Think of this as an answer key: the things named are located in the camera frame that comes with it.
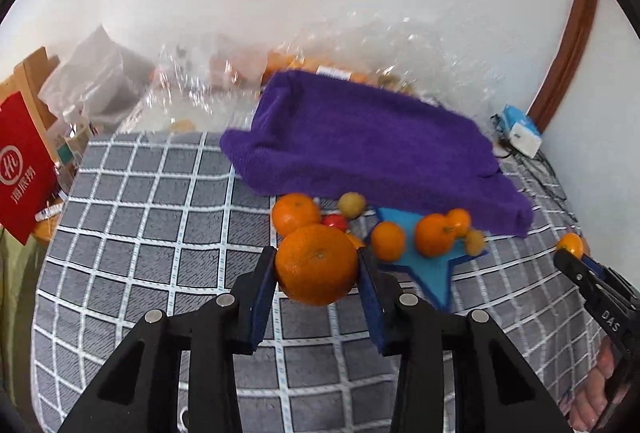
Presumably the small orange mandarin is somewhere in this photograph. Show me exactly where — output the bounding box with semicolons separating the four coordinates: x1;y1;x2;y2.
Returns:
555;233;585;260

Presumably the yellow-green small fruit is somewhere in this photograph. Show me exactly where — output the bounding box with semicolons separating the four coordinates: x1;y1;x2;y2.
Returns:
464;228;486;257

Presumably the orange mandarin with stem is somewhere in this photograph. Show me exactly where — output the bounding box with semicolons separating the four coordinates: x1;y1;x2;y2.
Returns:
413;213;456;257

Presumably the small orange kumquat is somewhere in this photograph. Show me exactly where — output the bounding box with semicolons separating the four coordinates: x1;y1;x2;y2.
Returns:
446;208;472;239

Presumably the large orange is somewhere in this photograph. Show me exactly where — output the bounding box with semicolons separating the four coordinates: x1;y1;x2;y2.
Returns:
274;224;358;306

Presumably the red small fruit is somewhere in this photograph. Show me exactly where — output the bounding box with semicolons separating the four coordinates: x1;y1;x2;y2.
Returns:
321;214;349;233

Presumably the yellow-green round fruit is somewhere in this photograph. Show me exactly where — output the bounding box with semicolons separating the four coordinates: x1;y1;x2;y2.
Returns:
337;192;367;221

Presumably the right hand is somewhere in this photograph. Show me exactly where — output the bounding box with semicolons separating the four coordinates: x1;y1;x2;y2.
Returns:
568;337;616;432

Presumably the blue star felt mat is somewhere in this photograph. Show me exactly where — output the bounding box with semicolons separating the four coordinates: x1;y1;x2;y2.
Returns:
374;208;488;312

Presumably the grey checked table cloth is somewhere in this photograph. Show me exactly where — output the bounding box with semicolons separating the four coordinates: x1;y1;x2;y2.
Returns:
34;134;610;432

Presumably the white blue tissue pack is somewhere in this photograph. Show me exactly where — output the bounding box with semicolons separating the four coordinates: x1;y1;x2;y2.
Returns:
500;104;542;159

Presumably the red paper bag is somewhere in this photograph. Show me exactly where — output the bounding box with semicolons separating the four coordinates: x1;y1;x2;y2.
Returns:
0;92;56;245

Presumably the grey plastic bag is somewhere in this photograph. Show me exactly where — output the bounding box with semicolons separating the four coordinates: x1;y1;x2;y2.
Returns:
38;26;154;133

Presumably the purple towel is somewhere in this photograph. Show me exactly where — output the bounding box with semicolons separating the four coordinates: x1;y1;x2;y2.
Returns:
219;71;533;236

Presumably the clear plastic bag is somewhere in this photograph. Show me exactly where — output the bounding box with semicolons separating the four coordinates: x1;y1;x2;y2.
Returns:
119;11;500;135

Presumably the cardboard box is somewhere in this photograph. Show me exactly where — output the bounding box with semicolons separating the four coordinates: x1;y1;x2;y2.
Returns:
0;46;60;160

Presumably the black cable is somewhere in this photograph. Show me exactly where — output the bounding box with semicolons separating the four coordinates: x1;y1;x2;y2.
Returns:
489;112;582;226

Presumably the wooden door frame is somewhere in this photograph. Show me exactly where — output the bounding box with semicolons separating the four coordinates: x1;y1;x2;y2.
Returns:
527;0;599;133

